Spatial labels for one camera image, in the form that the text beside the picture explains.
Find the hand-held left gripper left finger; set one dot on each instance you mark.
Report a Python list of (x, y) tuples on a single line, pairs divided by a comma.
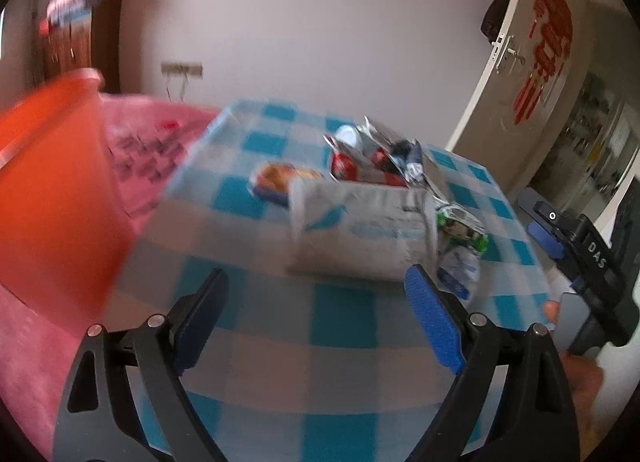
[(197, 329)]

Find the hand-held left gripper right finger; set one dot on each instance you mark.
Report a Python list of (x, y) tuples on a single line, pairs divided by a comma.
[(432, 317)]

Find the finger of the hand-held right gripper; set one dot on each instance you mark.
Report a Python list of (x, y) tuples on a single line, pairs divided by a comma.
[(552, 216), (546, 240)]

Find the green white packet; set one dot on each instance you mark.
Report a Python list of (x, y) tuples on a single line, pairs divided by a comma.
[(462, 229)]

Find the white packet with blue bird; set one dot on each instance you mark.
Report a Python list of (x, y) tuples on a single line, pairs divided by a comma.
[(360, 232)]

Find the orange blue snack packet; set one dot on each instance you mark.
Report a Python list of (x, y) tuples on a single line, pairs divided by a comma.
[(275, 182)]

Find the silver foil wrapper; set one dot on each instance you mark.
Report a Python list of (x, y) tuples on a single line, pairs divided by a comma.
[(380, 134)]

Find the orange plastic bucket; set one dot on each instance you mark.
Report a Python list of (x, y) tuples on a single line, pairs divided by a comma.
[(60, 182)]

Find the person's right hand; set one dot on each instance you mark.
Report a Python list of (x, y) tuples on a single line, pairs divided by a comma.
[(582, 379)]

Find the blue white checked cloth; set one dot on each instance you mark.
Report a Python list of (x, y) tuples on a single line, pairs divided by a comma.
[(260, 302)]

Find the beige door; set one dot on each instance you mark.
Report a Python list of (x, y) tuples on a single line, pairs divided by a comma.
[(500, 107)]

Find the red door decoration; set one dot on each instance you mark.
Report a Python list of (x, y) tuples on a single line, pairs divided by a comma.
[(547, 42)]

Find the pink printed blanket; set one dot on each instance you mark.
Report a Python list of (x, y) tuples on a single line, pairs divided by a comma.
[(145, 142)]

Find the dark hanging bag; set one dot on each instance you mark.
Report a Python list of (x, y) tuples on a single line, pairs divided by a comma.
[(496, 17)]

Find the brown wooden cabinet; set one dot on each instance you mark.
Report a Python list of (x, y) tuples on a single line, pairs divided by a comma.
[(105, 42)]

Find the stack of folded blankets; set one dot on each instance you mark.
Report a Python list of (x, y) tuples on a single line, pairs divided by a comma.
[(75, 4)]

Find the wall socket strip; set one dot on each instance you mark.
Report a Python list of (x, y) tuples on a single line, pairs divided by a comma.
[(182, 69)]

